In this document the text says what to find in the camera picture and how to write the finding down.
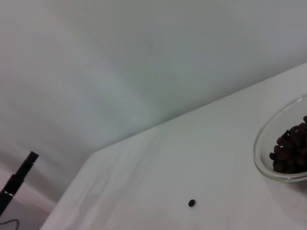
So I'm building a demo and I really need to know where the clear glass cup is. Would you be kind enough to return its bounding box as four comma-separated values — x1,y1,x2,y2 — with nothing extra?
253,95,307,184

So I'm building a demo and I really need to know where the heap of coffee beans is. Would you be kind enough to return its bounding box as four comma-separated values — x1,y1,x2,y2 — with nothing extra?
268,115,307,174

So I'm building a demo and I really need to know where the thin dark cable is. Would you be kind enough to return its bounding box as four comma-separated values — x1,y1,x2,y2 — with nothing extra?
0,218,20,230

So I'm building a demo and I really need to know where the black upright stand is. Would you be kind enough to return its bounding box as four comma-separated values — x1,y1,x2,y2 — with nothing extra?
0,150,40,216

